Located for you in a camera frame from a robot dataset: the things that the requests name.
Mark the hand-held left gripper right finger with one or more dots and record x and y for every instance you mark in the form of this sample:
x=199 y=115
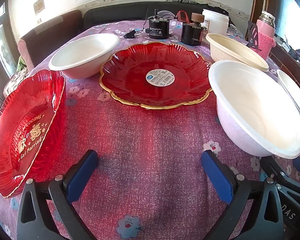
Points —
x=217 y=177

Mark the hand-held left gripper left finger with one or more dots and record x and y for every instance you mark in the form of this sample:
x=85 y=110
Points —
x=81 y=177

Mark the cream patterned bowl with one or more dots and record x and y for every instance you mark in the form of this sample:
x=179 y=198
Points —
x=230 y=47

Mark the white paper bowl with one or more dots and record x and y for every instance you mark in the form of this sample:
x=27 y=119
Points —
x=82 y=52
x=252 y=110
x=295 y=92

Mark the purple floral tablecloth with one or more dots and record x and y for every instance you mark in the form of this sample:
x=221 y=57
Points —
x=150 y=135

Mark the red plate with gold print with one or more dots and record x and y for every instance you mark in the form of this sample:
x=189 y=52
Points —
x=27 y=110

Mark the wooden cabinet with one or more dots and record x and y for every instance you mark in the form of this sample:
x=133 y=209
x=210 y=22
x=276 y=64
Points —
x=285 y=60

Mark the red plate with gold rim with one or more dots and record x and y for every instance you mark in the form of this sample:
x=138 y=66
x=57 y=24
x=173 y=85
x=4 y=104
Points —
x=130 y=80

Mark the pink bottle with knitted sleeve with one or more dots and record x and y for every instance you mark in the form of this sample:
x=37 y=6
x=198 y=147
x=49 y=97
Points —
x=265 y=35

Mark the black metal clip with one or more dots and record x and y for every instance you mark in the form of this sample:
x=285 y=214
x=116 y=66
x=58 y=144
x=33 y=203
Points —
x=252 y=33

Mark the black motor with cork wheel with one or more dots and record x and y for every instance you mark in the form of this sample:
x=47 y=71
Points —
x=190 y=33

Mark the brown armchair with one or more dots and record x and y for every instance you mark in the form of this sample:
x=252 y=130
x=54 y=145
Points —
x=52 y=27

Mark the white plastic bucket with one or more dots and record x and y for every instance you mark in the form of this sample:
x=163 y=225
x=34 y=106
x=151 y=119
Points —
x=217 y=22

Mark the window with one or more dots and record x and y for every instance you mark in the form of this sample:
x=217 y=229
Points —
x=2 y=42

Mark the black motor with shaft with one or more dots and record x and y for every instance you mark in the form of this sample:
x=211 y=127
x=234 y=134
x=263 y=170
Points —
x=158 y=30

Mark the clear plastic bowl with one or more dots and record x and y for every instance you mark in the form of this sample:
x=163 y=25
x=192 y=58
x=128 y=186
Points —
x=174 y=23

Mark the red plastic bag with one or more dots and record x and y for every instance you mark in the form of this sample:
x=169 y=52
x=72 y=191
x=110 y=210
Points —
x=182 y=16

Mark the dark sofa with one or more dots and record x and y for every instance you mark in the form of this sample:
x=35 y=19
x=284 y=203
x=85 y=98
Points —
x=115 y=12

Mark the paper wall notice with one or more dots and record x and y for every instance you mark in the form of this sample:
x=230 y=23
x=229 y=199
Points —
x=39 y=6

